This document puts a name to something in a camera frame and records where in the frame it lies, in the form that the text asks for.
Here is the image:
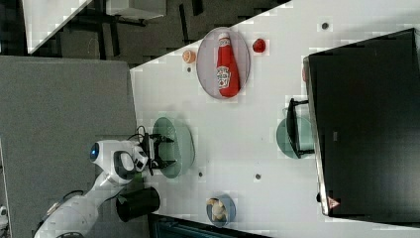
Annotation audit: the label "white background table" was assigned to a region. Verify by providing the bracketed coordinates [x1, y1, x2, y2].
[22, 0, 93, 54]

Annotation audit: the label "blue bowl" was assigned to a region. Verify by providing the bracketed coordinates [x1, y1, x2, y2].
[206, 194, 236, 228]

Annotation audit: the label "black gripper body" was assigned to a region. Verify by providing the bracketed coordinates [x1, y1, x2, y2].
[141, 133, 159, 175]

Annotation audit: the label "orange slice toy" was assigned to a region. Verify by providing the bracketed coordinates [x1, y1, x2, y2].
[182, 50, 196, 63]

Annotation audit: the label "red ketchup bottle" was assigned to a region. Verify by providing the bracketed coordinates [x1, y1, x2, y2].
[216, 32, 241, 98]

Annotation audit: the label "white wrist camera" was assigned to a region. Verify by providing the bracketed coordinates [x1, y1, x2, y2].
[133, 146, 149, 172]

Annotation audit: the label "blue metal frame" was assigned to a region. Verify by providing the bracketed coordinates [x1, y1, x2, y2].
[148, 214, 268, 238]

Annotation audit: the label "beige food pieces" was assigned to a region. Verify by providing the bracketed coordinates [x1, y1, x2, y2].
[206, 198, 228, 221]

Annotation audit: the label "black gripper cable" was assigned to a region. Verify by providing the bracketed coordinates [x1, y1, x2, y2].
[128, 125, 148, 143]

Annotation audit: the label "grey round plate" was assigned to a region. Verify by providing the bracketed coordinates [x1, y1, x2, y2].
[196, 28, 251, 99]

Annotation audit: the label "red strawberry toy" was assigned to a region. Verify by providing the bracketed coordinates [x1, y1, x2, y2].
[253, 39, 266, 53]

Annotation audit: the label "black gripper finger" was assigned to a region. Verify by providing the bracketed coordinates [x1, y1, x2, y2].
[152, 161, 175, 170]
[150, 134, 173, 143]

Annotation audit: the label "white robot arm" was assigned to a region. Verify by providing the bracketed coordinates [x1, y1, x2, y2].
[33, 133, 174, 238]

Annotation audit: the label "green plastic strainer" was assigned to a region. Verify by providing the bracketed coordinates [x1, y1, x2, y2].
[153, 117, 195, 179]

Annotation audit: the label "small green plate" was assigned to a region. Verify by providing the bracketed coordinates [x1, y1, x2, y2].
[276, 117, 314, 159]

